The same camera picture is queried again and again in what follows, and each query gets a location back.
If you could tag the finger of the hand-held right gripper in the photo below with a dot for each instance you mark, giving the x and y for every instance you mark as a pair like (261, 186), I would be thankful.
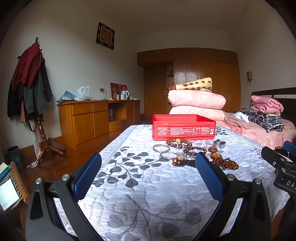
(290, 146)
(271, 155)

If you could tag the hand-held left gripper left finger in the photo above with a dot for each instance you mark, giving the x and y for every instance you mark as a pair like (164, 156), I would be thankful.
(87, 176)

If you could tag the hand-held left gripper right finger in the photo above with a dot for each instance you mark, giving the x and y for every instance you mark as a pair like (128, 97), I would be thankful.
(208, 178)

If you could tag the silver bangle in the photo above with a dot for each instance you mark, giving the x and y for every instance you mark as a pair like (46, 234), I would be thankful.
(157, 148)
(164, 154)

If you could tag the red tin box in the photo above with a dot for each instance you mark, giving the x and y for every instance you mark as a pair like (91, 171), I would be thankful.
(182, 129)

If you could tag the bed with pink sheet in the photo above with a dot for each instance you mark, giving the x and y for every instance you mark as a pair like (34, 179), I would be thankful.
(261, 135)

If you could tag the amber pendant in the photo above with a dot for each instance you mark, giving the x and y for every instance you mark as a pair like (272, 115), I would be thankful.
(215, 155)

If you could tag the red oval pendant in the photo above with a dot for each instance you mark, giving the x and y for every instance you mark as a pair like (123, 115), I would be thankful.
(212, 149)

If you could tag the plaid folded clothing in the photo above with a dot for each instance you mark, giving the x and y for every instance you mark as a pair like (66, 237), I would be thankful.
(266, 122)

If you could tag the silver metal clip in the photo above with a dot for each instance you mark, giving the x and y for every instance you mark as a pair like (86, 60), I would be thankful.
(219, 144)

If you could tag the pink folded blanket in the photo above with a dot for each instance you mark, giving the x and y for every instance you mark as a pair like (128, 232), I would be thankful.
(268, 104)

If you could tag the tan cloth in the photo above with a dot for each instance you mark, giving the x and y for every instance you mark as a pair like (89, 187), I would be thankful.
(233, 122)

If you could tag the dark wooden headboard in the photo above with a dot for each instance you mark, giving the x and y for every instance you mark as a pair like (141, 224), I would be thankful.
(286, 93)

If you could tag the wooden sideboard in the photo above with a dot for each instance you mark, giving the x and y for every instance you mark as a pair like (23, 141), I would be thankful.
(83, 122)

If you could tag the wooden coat rack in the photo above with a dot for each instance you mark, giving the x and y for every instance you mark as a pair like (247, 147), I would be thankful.
(44, 141)

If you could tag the grey paper bag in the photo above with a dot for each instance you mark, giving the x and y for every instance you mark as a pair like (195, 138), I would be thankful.
(111, 115)

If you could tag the folded pink quilt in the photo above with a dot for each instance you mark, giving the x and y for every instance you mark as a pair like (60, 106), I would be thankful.
(196, 99)
(196, 113)

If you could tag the wicker chair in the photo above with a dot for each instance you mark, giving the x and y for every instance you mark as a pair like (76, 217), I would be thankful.
(20, 185)

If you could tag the blue patterned bin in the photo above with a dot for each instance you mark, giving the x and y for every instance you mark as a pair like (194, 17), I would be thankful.
(14, 157)

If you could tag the white book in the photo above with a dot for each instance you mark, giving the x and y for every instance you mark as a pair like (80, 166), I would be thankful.
(8, 195)

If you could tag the blue cloth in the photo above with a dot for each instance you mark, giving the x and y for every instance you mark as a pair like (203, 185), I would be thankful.
(66, 96)

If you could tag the white plastic bag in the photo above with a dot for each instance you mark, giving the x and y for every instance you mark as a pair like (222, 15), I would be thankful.
(82, 93)

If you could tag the blue book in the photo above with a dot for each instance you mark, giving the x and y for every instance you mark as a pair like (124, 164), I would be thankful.
(4, 172)

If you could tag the pale blue electric kettle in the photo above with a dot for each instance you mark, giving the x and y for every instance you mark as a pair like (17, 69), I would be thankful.
(124, 95)

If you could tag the dark hanging jacket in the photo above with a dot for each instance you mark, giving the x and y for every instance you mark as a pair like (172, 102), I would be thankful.
(37, 97)

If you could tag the yellow spotted blanket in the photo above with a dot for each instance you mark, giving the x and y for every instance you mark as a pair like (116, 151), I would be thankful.
(196, 84)

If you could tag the wooden wardrobe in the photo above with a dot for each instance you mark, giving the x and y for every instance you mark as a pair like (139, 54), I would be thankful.
(217, 69)

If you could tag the red hanging garment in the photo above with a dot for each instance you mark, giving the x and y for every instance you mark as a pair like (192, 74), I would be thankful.
(26, 64)

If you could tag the small wall device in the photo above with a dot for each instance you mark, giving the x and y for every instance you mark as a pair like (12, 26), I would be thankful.
(249, 76)

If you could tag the red picture frame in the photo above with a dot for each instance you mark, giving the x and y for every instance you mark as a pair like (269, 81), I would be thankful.
(114, 90)
(123, 87)

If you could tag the framed wall picture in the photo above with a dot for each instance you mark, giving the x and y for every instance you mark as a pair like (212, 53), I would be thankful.
(105, 36)

